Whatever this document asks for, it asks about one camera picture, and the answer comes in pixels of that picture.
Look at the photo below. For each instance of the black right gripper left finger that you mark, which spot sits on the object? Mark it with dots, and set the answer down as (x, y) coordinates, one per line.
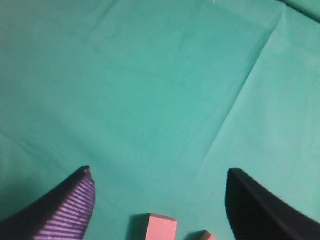
(64, 213)

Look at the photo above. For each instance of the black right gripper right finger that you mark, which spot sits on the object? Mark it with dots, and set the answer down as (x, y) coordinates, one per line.
(254, 213)

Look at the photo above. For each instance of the pink cube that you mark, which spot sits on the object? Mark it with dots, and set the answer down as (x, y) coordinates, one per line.
(152, 226)
(201, 235)

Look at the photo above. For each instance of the green cloth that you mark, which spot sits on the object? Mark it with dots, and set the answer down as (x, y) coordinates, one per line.
(160, 98)

